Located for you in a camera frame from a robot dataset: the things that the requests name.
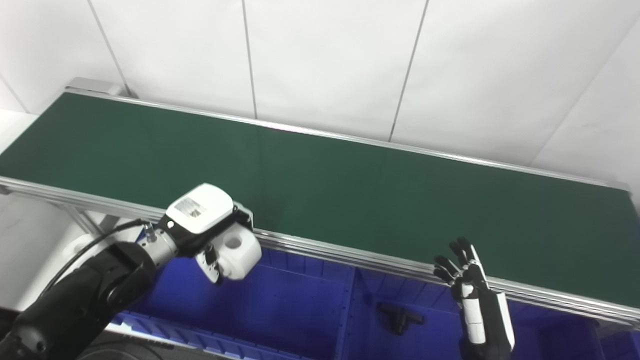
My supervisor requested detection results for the white cylindrical plastic part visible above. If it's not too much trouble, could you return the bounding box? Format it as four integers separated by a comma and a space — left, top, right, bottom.
215, 225, 263, 281

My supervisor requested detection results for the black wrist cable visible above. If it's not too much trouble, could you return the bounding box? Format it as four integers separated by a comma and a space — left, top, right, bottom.
37, 218, 157, 301

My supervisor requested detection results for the green conveyor belt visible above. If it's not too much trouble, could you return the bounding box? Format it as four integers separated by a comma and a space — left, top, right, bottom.
0, 77, 640, 331

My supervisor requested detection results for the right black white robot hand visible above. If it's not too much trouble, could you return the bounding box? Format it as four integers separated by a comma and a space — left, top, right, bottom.
433, 237, 516, 360

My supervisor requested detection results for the white conveyor support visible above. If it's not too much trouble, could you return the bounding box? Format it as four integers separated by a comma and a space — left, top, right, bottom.
47, 205, 151, 266

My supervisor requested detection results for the black T-shaped part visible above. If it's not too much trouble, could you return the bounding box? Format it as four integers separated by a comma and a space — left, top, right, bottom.
376, 302, 425, 336

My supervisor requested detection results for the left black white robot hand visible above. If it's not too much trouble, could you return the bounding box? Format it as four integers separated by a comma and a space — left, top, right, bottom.
157, 183, 256, 286

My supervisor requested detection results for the blue plastic bin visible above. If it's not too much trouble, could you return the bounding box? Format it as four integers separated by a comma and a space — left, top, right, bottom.
107, 247, 357, 360
597, 325, 640, 360
345, 267, 603, 360

